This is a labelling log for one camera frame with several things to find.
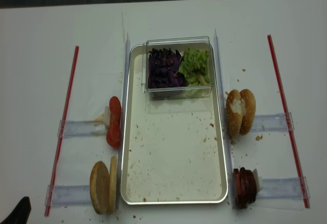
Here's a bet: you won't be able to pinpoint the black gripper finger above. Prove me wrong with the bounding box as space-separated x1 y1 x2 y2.
4 196 31 224

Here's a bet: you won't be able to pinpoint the bun half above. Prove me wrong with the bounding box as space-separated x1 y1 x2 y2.
108 156 118 214
90 161 109 214

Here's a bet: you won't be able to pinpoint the red tomato slices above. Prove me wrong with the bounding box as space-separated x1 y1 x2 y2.
106 96 122 149

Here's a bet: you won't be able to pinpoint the dark red meat patties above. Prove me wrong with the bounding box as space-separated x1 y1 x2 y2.
233 167 259 209

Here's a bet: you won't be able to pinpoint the green lettuce leaves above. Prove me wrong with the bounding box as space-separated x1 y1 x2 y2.
179 48 210 86

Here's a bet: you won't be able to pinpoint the left red strip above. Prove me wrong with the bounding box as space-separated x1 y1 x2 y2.
44 46 79 217

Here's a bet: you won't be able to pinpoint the red strip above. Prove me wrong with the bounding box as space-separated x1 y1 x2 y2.
44 46 79 217
267 34 310 209

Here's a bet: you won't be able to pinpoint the white onion piece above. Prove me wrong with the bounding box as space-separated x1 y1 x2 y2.
103 106 110 126

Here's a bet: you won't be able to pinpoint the white metal tray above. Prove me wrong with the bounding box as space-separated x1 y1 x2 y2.
120 45 228 205

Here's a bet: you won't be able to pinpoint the purple cabbage leaves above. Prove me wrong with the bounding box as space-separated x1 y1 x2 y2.
148 48 188 89

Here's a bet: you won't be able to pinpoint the clear plastic salad container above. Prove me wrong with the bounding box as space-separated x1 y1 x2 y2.
142 36 215 100

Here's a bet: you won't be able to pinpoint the right red strip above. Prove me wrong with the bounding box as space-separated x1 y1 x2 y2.
267 34 310 209

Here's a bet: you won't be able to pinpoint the lower left clear rail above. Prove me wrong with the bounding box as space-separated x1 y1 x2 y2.
45 185 91 207

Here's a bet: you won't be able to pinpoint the clear rail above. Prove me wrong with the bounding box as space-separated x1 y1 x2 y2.
57 120 107 138
45 185 91 207
256 176 311 199
250 113 294 132

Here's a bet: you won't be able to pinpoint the upper left clear rail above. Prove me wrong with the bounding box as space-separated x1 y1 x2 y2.
57 120 107 138

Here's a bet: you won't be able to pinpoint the upper right clear rail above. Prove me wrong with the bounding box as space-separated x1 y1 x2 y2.
250 113 294 132

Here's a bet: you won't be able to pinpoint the lower right clear rail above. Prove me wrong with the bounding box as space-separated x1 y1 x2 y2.
256 176 311 199

